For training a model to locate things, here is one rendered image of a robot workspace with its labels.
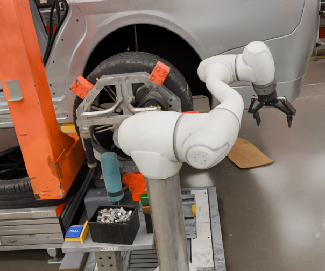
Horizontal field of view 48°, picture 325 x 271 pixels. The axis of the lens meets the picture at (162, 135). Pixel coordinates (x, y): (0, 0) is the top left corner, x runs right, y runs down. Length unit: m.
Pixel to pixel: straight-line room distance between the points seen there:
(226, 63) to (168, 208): 0.61
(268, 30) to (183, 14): 0.48
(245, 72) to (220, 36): 0.77
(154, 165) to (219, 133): 0.20
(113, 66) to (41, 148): 0.55
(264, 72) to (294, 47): 0.86
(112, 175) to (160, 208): 0.86
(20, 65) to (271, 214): 1.81
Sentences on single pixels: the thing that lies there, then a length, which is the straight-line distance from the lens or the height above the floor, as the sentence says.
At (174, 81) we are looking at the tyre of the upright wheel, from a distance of 1.89.
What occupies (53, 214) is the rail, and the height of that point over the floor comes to 0.37.
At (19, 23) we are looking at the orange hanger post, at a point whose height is 1.43.
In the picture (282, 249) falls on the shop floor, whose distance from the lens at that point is 2.37.
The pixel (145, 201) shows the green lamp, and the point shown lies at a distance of 1.67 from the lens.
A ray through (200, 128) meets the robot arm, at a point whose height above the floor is 1.20.
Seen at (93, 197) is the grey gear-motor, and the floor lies 0.40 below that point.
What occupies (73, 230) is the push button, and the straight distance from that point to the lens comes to 1.87.
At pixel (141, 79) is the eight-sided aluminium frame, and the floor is 1.10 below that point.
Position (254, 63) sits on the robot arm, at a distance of 1.38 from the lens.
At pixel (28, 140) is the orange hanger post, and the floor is 0.87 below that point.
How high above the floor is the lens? 1.57
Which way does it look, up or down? 24 degrees down
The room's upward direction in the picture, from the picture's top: 7 degrees counter-clockwise
